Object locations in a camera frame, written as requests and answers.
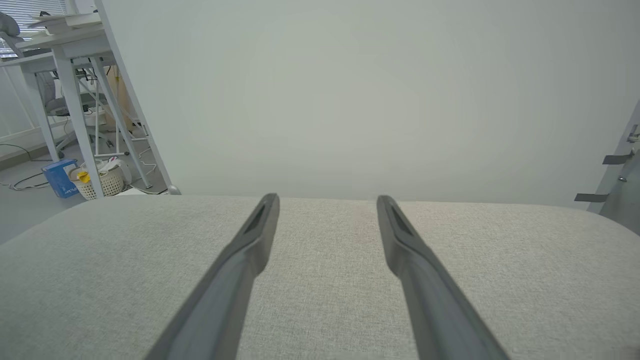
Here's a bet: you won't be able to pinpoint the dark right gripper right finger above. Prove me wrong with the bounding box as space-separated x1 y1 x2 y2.
376 194 511 360

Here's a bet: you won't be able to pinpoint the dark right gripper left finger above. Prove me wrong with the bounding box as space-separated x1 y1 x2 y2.
145 193 281 360

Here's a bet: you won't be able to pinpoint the white woven laundry basket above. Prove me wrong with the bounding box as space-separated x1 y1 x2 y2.
75 166 126 201

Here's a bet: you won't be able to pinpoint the white clothes in basket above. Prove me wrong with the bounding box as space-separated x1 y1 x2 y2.
94 156 132 186

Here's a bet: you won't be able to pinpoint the blue box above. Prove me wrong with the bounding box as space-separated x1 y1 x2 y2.
41 158 81 199

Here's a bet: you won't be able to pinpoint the large white partition panel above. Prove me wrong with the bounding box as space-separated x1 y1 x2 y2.
94 0 640 210

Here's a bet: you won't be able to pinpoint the grey side partition panel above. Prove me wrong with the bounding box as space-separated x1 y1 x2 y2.
587 99 640 237

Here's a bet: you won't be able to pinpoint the tan wooden board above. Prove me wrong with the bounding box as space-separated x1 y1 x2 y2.
104 64 135 132

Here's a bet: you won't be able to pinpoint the grey office chair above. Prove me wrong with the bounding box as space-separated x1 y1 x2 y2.
35 70 110 153

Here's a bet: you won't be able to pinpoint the white desk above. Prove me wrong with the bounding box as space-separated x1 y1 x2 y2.
15 25 153 199
0 51 62 162

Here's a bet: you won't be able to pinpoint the stack of white papers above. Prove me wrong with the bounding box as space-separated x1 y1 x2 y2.
29 11 103 36

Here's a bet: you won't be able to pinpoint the window blinds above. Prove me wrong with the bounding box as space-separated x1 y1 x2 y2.
0 0 77 57

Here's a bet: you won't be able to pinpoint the white floor cable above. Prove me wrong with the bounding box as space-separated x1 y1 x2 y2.
0 171 52 192

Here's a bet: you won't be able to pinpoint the black floor cable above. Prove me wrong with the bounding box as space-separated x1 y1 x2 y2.
0 143 35 162

